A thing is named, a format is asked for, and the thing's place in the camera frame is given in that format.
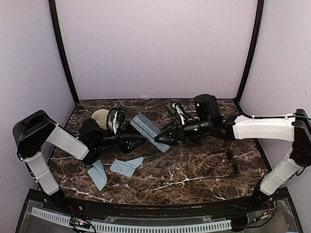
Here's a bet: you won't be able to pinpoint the blue cleaning cloth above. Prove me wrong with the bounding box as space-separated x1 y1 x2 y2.
110 157 144 177
87 160 108 191

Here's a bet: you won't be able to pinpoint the white slotted cable duct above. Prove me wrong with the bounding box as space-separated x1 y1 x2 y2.
31 207 232 233

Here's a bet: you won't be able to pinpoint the dark sunglasses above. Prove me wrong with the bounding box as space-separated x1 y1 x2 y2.
200 149 240 179

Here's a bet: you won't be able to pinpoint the cream paper cup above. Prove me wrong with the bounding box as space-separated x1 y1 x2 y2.
91 109 109 130

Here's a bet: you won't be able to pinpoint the grey glasses case green lining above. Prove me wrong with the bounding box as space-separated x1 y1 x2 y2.
130 114 170 152

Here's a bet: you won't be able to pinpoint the black front rail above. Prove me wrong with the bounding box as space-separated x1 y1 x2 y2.
26 188 290 219

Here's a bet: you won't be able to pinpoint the right black frame post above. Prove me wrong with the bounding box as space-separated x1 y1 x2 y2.
235 0 265 104

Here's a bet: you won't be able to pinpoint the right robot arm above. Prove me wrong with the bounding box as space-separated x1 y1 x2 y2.
155 94 311 211

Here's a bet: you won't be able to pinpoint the black frame post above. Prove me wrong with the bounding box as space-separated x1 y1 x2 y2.
235 0 265 104
48 0 80 105

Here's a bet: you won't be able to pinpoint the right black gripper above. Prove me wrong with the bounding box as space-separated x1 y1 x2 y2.
155 117 212 147

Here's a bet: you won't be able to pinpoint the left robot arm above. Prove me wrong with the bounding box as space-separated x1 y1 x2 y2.
12 110 145 212

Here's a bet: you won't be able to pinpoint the left black frame post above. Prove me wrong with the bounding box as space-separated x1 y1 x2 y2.
48 0 80 105

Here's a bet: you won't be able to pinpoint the folded blue cleaning cloth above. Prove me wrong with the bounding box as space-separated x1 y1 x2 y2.
87 160 108 191

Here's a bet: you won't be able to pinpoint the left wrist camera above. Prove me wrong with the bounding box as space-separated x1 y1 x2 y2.
106 106 126 134

